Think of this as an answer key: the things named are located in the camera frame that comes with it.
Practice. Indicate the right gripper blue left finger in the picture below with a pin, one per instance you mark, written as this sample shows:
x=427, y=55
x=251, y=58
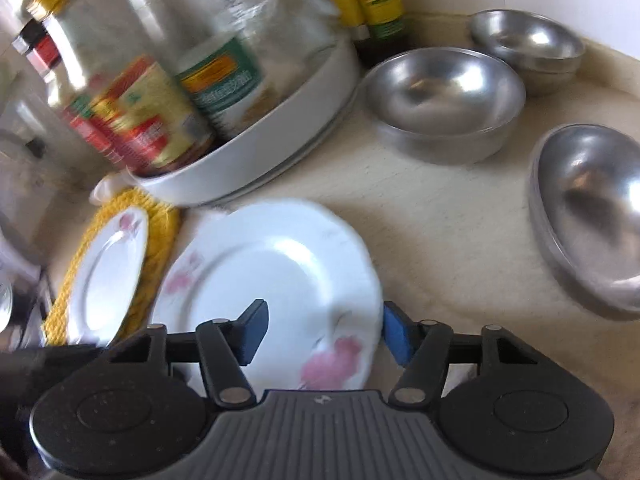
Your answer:
x=242, y=336

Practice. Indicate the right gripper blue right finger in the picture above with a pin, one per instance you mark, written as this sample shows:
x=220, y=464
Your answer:
x=406, y=338

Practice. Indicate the white rose plate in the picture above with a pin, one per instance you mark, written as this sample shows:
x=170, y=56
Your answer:
x=310, y=267

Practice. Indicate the small white floral plate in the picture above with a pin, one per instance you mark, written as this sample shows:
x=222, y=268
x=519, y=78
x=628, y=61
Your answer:
x=107, y=279

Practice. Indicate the steel bowl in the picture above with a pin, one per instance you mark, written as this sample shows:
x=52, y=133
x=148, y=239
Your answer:
x=443, y=105
x=543, y=52
x=583, y=205

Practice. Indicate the yellow chenille mat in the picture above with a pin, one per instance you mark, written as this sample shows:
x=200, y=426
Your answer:
x=164, y=226

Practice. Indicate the white two-tier rotating rack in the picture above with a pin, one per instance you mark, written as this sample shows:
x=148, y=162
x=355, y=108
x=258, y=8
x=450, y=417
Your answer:
x=274, y=143

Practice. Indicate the white garlic bulb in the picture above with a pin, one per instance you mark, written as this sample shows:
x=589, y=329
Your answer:
x=109, y=187

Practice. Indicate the purple label clear bottle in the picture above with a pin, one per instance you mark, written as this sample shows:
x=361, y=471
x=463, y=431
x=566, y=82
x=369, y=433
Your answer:
x=198, y=43

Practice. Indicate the yellow cap vinegar bottle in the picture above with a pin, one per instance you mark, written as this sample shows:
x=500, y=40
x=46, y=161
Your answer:
x=122, y=88

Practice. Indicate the green yellow label sauce bottle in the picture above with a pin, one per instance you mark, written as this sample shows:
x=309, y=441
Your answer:
x=377, y=28

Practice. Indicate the red label soy sauce bottle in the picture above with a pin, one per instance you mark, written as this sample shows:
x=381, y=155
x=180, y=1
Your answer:
x=36, y=45

